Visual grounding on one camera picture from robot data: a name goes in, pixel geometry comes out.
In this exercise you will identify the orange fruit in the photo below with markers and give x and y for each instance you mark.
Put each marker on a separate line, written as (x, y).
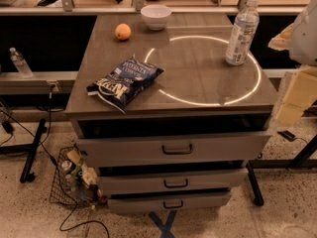
(123, 32)

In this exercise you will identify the grey drawer cabinet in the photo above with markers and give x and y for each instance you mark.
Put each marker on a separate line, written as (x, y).
(198, 92)

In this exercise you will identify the grey drawer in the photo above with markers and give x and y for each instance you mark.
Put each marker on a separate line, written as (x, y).
(123, 185)
(169, 202)
(145, 151)

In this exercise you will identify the black wire basket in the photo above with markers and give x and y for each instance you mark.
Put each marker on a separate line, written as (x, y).
(72, 190)

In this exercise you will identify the blue chip bag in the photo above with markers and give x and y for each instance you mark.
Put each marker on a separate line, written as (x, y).
(127, 80)

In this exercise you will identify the soda can in basket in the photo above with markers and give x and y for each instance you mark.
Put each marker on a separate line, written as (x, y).
(67, 167)

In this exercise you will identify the black table leg right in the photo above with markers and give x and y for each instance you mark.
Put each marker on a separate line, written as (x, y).
(301, 161)

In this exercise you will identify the top grey drawer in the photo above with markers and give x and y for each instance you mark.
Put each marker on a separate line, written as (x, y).
(145, 151)

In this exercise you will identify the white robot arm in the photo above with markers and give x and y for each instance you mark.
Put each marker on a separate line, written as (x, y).
(300, 39)

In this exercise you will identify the black table leg left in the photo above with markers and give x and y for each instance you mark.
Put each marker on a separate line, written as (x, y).
(30, 149)

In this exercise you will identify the black table leg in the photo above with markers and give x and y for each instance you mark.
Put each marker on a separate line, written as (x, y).
(30, 149)
(301, 161)

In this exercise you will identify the small clear water bottle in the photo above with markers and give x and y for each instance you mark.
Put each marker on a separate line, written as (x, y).
(20, 63)

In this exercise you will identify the bottom grey drawer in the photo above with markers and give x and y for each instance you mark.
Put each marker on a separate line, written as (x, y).
(169, 202)

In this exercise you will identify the small black box on floor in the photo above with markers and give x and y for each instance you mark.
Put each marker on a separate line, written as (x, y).
(287, 135)

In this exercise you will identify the blue labelled plastic water bottle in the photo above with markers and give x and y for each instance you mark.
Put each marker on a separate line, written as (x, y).
(242, 34)

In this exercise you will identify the white ceramic bowl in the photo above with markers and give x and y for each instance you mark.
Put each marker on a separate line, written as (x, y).
(155, 16)

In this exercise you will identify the middle grey drawer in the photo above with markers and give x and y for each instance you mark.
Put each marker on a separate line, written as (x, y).
(123, 185)

